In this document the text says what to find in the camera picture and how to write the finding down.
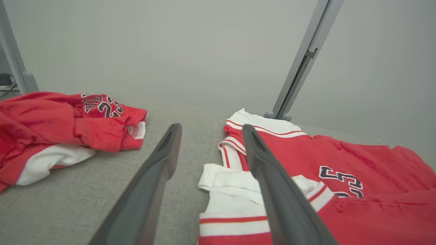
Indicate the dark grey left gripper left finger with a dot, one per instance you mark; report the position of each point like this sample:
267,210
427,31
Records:
146,197

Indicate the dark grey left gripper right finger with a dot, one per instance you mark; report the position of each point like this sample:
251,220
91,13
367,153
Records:
282,204

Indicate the red basketball jersey number 23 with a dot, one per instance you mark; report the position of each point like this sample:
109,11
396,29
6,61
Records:
374,211

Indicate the red basketball shorts white stripe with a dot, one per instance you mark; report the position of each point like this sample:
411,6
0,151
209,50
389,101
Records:
41,126

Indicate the black box device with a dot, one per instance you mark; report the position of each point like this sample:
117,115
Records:
5,79

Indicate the grey cylindrical post foot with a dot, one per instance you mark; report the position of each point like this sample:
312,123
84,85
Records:
286,117
30,83
269,115

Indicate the grey metal partition post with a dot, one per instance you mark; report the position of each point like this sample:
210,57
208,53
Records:
306,51
12,51

